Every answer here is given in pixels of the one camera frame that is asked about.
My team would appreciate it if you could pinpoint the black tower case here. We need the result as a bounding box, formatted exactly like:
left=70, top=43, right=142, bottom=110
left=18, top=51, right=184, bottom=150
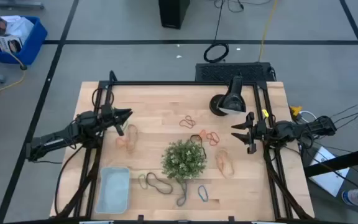
left=158, top=0, right=191, bottom=30

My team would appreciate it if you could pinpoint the white cable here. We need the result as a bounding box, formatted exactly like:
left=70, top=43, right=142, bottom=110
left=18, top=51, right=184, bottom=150
left=299, top=110, right=319, bottom=126

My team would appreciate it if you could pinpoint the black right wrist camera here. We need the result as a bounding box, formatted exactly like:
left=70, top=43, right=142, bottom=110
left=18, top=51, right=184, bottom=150
left=257, top=119, right=269, bottom=134

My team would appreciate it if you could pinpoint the black vented computer case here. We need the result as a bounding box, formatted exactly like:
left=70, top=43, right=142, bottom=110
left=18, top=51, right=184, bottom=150
left=195, top=62, right=277, bottom=83

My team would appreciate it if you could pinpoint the white paper sheet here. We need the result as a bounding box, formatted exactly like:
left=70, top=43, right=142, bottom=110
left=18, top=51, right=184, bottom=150
left=308, top=146, right=351, bottom=198

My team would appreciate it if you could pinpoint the dark teal rubber band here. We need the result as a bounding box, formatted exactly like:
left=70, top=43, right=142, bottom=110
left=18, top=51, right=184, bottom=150
left=137, top=173, right=149, bottom=190

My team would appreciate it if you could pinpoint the thin light blue rubber band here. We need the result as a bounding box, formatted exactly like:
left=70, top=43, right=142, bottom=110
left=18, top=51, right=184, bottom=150
left=197, top=185, right=209, bottom=203

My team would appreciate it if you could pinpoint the white printed box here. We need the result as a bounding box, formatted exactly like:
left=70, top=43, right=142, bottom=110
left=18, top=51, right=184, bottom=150
left=0, top=15, right=35, bottom=40
left=0, top=34, right=24, bottom=54

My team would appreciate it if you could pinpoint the yellow clamp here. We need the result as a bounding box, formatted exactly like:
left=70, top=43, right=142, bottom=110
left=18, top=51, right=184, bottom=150
left=289, top=105, right=303, bottom=118

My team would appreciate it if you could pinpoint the black metal beam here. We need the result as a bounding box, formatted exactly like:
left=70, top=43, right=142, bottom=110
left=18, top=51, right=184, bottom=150
left=303, top=144, right=358, bottom=179

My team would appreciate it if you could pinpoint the black desk lamp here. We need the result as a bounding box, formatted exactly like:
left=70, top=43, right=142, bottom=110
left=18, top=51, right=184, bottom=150
left=209, top=75, right=247, bottom=117

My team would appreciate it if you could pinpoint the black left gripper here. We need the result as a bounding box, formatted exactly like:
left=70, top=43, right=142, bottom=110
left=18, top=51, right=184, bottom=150
left=99, top=104, right=133, bottom=137

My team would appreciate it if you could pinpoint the light grey plastic bin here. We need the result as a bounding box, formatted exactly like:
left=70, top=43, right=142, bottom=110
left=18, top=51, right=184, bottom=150
left=94, top=166, right=132, bottom=215

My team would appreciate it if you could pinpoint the wide tan rubber band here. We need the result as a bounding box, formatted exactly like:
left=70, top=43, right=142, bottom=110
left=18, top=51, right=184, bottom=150
left=215, top=150, right=233, bottom=175
left=125, top=124, right=139, bottom=154

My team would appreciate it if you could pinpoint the blue plastic floor bin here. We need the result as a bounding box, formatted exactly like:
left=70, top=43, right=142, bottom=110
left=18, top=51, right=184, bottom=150
left=0, top=16, right=48, bottom=65

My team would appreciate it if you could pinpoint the dark grey side table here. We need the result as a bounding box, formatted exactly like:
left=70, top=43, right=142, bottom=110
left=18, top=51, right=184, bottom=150
left=300, top=136, right=358, bottom=215

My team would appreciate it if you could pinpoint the yellow floor cable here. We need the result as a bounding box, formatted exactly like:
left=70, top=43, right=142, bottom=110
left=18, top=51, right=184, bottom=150
left=0, top=25, right=27, bottom=99

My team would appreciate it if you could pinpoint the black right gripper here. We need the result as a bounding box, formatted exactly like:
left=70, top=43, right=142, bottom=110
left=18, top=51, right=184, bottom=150
left=231, top=111, right=269, bottom=156

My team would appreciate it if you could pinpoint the thin red rubber band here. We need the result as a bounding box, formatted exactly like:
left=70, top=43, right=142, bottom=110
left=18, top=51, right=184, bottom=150
left=178, top=115, right=196, bottom=129

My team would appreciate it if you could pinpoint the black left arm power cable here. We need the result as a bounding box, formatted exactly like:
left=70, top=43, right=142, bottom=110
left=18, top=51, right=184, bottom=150
left=53, top=144, right=85, bottom=216

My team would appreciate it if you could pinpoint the coiled black cable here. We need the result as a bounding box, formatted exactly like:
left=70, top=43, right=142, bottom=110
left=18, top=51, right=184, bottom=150
left=203, top=0, right=230, bottom=64

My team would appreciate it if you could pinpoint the green artificial plant black pot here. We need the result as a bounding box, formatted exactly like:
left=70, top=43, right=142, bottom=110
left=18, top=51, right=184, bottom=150
left=160, top=139, right=208, bottom=181

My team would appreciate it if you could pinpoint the black aluminium table frame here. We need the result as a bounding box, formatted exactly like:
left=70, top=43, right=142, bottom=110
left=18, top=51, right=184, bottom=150
left=50, top=70, right=316, bottom=224

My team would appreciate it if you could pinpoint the wide red rubber band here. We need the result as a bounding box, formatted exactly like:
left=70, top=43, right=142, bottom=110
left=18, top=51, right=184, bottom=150
left=206, top=131, right=221, bottom=147

